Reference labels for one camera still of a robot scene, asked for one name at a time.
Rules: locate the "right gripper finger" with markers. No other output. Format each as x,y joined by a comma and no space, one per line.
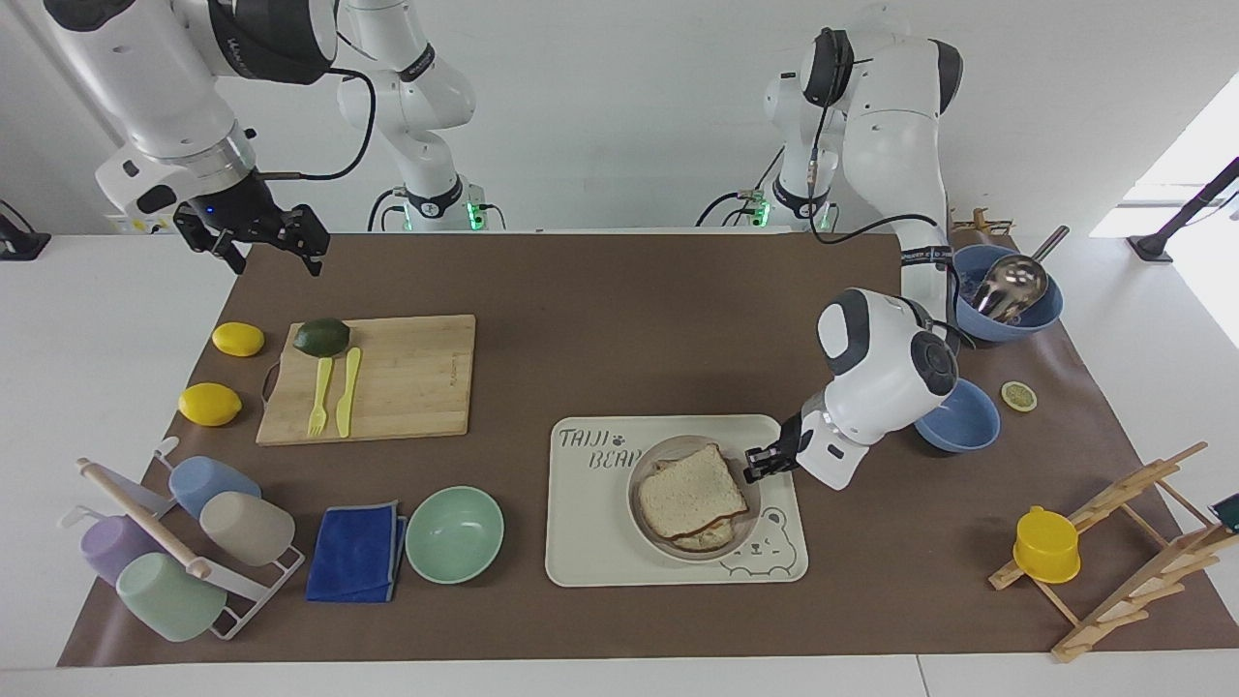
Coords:
312,232
215,238

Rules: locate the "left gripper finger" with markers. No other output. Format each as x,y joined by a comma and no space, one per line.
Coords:
761,471
762,453

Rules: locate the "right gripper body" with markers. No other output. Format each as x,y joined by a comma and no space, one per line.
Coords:
235,205

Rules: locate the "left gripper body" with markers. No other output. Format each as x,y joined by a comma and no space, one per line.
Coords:
791,440

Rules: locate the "beige round plate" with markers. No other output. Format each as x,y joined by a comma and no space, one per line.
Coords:
644,455

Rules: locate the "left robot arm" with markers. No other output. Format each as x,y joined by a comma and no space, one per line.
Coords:
886,378

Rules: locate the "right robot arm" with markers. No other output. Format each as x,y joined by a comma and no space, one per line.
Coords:
165,87

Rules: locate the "sandwich bread slice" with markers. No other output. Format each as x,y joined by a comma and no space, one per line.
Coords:
689,494
718,535

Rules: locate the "yellow lemon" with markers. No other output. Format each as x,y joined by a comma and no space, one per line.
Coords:
238,339
210,404

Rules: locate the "dark green avocado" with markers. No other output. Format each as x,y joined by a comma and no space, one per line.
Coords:
321,337

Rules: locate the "yellow plastic fork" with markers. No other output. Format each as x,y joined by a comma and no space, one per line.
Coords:
319,397

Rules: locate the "yellow plastic knife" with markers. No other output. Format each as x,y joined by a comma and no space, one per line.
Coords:
346,397

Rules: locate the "cream placemat with bear print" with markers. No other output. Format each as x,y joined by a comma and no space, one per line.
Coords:
590,523

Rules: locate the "small blue bowl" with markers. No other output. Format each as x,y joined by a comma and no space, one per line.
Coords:
968,421

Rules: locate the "wooden cutting board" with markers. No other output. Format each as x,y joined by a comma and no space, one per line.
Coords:
416,378

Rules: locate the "black stand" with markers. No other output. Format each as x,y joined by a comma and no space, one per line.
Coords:
1176,223
19,242

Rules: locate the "blue plastic cup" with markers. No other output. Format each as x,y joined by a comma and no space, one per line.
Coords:
208,482

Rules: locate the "large blue bowl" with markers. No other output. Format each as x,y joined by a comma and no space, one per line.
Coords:
1012,329

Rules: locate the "metal ladle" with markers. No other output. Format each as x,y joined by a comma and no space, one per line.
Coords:
1012,283

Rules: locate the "yellow plastic cup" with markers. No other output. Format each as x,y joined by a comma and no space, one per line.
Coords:
1046,544

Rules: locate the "small wooden object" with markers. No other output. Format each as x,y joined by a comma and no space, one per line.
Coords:
980,223

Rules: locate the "white cup rack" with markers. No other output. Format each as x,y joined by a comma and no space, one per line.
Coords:
145,518

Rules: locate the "beige plastic cup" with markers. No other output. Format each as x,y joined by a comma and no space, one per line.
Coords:
247,528

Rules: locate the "green bowl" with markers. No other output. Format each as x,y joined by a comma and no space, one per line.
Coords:
454,534

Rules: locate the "blue folded cloth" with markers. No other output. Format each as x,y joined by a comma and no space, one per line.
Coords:
355,554

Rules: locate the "purple plastic cup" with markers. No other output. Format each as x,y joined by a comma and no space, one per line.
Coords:
111,547

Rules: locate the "green plastic cup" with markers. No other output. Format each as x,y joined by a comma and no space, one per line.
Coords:
169,598

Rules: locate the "wooden dish rack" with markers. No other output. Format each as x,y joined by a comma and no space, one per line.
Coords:
1152,566

